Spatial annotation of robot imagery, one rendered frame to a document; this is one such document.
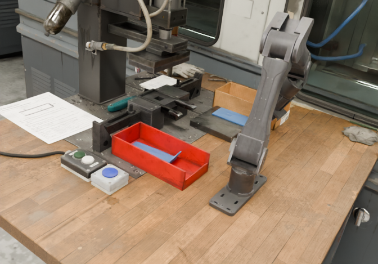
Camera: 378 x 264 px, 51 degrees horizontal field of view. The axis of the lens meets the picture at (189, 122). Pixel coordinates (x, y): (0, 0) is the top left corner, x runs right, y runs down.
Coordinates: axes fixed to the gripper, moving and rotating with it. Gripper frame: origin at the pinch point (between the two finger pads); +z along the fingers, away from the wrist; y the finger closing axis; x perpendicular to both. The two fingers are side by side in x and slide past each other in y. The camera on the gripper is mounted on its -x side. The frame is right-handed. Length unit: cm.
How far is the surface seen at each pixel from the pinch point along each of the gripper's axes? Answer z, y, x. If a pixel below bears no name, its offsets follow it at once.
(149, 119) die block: 11.2, 21.6, 25.8
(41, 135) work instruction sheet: 27, 38, 48
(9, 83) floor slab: 210, 187, -92
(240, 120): 3.6, 3.6, 0.5
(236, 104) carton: 4.3, 9.1, -6.2
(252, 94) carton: 2.9, 8.7, -17.6
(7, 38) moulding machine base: 212, 241, -125
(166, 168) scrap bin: 3.5, 4.7, 42.6
